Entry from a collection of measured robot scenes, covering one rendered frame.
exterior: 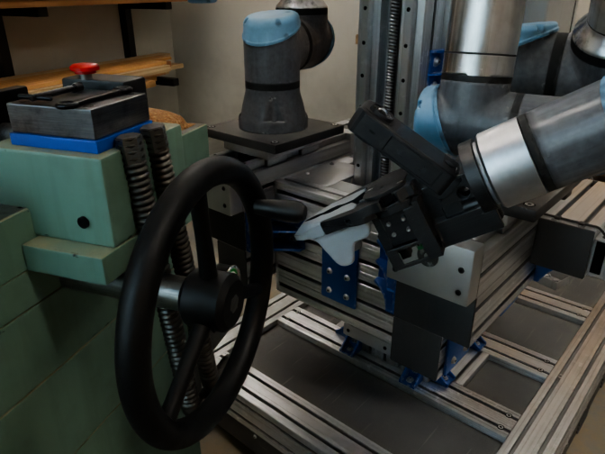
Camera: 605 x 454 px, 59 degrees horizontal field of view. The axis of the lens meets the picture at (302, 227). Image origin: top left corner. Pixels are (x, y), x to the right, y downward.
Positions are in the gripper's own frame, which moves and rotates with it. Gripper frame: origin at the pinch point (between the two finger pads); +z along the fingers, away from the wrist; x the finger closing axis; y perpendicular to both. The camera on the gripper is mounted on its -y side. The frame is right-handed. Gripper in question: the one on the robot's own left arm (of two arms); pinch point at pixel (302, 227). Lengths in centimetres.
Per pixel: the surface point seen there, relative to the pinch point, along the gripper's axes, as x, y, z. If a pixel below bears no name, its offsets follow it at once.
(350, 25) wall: 321, -36, 64
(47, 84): 176, -81, 185
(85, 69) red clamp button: -4.3, -25.4, 10.9
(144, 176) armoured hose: -9.8, -13.1, 7.0
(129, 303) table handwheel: -22.8, -5.5, 3.9
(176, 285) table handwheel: -11.2, -2.3, 9.7
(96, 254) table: -15.1, -9.0, 12.4
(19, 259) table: -16.2, -12.0, 20.5
